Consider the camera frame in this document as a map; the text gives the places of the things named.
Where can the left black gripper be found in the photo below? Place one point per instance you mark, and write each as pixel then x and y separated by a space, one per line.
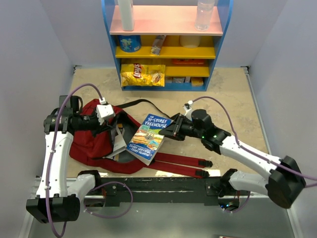
pixel 99 128

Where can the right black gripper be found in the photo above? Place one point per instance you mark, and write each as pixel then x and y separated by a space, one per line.
pixel 171 131

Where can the blue Treehouse book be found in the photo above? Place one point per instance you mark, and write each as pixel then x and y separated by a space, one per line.
pixel 146 141

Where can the red backpack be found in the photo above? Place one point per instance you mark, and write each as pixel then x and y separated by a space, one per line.
pixel 92 147

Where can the white coffee cover book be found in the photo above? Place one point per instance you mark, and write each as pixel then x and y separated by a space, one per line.
pixel 118 142

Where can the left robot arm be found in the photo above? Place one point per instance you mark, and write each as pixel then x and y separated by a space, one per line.
pixel 64 201

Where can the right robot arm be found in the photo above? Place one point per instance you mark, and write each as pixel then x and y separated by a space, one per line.
pixel 277 178

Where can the yellow Lays chips bag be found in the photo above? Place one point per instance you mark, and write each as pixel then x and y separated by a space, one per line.
pixel 138 74

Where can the white small carton boxes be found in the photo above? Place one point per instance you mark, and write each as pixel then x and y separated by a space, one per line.
pixel 175 79

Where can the yellow small box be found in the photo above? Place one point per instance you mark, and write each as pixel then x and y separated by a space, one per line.
pixel 197 81

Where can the red flat snack box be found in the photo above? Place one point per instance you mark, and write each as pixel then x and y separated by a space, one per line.
pixel 188 61

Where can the blue shelf unit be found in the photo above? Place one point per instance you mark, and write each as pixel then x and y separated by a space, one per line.
pixel 172 21

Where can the cream white jar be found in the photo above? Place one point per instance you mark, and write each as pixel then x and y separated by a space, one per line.
pixel 190 41

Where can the brown wrapped snack bar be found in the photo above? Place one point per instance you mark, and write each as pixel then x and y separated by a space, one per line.
pixel 157 45

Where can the blue snack canister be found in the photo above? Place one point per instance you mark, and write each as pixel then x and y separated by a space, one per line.
pixel 130 43

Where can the white tall bottle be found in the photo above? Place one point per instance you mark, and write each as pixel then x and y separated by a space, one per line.
pixel 126 13

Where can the clear plastic water bottle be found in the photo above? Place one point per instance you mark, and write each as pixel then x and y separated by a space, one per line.
pixel 204 14

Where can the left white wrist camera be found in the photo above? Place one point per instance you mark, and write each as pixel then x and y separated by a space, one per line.
pixel 104 111

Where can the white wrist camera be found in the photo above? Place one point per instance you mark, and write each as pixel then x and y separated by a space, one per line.
pixel 188 110
pixel 104 111

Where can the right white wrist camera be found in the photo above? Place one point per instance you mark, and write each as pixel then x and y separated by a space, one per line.
pixel 188 110

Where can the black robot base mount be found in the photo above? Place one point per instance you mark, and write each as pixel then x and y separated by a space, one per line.
pixel 160 190

